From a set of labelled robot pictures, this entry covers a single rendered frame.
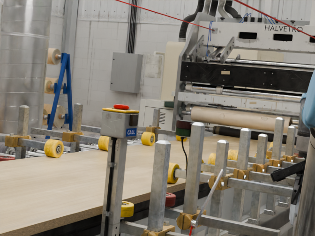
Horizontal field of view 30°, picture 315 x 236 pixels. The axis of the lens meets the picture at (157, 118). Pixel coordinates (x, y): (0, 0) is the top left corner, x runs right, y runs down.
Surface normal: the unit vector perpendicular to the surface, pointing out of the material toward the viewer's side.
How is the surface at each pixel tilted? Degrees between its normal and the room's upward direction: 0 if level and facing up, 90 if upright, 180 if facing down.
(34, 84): 90
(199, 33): 90
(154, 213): 90
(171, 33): 90
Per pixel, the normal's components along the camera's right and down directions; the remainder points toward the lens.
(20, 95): 0.23, 0.09
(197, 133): -0.46, 0.02
